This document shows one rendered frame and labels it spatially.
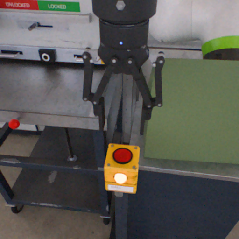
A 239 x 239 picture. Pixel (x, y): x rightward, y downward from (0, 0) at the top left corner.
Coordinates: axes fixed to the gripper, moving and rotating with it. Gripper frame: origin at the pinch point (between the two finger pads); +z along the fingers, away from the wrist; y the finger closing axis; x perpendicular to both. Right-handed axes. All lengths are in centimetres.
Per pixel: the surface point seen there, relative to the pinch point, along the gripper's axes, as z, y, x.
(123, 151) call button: 11.4, -0.3, -1.3
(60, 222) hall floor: 102, 37, -21
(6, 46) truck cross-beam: 10, 55, -52
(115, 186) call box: 19.0, 1.1, 3.8
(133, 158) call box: 12.0, -2.9, 0.3
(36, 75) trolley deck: 17, 40, -42
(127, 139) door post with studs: 97, 5, -88
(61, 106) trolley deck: 17.4, 23.6, -23.9
